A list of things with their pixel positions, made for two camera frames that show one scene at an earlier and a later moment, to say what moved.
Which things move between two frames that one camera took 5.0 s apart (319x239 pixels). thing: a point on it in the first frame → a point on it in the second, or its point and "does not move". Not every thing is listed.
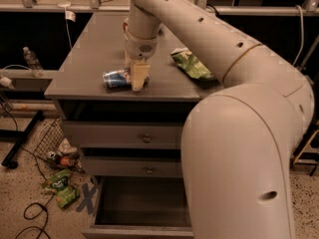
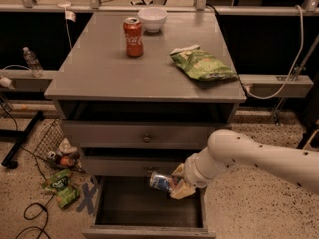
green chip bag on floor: (58, 183) does not move
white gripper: (139, 49) → (190, 172)
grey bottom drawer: (141, 207) does not move
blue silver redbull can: (118, 79) → (160, 182)
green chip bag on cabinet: (184, 58) does not move
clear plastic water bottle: (33, 63) does not move
